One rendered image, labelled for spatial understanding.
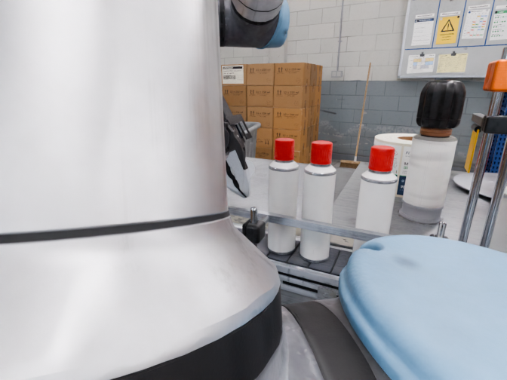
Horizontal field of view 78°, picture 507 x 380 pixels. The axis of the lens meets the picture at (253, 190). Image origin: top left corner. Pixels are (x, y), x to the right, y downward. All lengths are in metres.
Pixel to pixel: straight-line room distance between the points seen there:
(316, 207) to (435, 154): 0.32
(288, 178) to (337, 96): 4.66
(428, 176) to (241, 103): 3.49
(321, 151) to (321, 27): 4.85
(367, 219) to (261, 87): 3.53
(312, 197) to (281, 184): 0.06
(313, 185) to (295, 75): 3.34
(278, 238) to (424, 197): 0.35
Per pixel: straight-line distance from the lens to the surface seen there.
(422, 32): 4.85
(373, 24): 5.10
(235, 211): 0.56
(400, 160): 0.91
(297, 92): 3.79
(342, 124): 5.16
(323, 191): 0.51
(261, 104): 3.97
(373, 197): 0.49
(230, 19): 0.53
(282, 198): 0.53
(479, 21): 4.84
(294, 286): 0.57
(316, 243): 0.54
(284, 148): 0.52
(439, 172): 0.76
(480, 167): 0.43
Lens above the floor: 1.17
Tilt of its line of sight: 19 degrees down
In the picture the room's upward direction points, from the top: straight up
